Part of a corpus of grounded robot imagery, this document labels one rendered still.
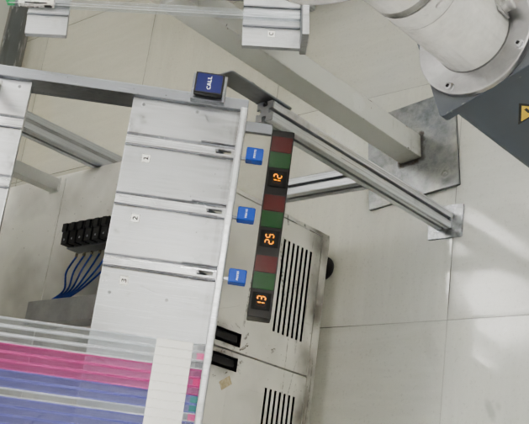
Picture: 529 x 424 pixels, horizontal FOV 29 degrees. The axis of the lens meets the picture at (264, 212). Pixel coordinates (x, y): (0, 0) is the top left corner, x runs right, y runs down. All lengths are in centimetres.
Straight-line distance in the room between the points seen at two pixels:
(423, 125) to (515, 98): 92
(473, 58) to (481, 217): 84
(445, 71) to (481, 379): 84
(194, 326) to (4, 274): 79
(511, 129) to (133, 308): 67
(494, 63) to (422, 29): 14
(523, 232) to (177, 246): 84
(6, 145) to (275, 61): 59
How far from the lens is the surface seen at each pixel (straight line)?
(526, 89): 157
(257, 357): 222
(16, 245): 238
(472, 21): 147
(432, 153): 243
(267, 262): 172
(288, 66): 209
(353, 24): 279
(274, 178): 177
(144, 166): 177
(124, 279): 171
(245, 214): 172
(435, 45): 148
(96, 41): 365
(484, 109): 158
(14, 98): 184
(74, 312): 206
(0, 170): 179
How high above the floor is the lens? 187
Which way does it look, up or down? 43 degrees down
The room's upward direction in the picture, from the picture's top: 63 degrees counter-clockwise
